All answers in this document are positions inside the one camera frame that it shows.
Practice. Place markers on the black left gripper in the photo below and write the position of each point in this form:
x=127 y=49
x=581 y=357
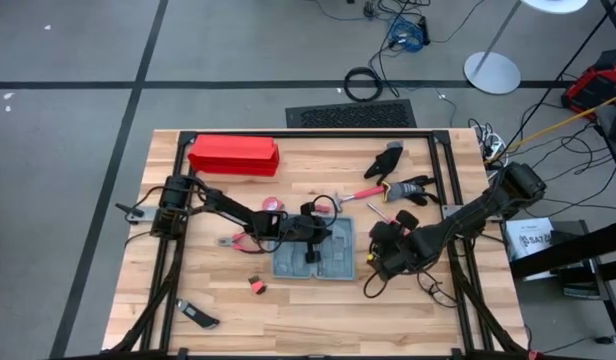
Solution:
x=308 y=230

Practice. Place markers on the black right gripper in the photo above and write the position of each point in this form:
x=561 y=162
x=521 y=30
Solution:
x=398 y=255

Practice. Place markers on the grey plastic tool case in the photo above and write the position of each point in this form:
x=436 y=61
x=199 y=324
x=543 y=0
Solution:
x=338 y=260

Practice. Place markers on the red black bit holder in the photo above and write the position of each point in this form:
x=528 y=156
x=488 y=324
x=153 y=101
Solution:
x=258 y=286

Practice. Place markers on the black red utility knife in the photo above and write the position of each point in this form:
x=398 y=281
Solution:
x=200 y=316

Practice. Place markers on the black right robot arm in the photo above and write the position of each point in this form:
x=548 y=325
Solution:
x=468 y=220

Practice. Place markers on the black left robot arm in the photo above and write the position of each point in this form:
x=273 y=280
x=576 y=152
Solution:
x=228 y=205

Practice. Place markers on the black work glove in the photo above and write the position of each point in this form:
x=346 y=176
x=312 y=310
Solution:
x=385 y=162

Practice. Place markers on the white power strip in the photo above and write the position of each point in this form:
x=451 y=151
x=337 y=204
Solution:
x=494 y=145

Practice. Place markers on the red plastic box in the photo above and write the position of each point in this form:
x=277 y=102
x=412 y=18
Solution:
x=233 y=155

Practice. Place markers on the white printed box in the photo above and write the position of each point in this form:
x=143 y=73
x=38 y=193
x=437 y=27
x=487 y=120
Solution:
x=530 y=237

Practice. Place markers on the black equipment cart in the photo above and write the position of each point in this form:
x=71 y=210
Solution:
x=563 y=252

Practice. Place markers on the white floor stand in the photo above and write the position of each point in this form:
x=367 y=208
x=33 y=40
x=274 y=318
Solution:
x=492 y=72

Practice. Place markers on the yellow stick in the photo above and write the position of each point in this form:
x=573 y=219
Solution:
x=553 y=129

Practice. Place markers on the thin black stand pole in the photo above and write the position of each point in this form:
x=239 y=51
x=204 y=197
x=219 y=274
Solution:
x=558 y=81

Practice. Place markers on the red black equipment case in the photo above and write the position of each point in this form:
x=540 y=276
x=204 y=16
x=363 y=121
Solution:
x=593 y=82

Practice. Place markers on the black metal rig frame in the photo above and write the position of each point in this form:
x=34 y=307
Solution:
x=313 y=134

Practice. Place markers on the grey metal mount plate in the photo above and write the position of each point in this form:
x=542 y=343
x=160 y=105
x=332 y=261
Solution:
x=145 y=214

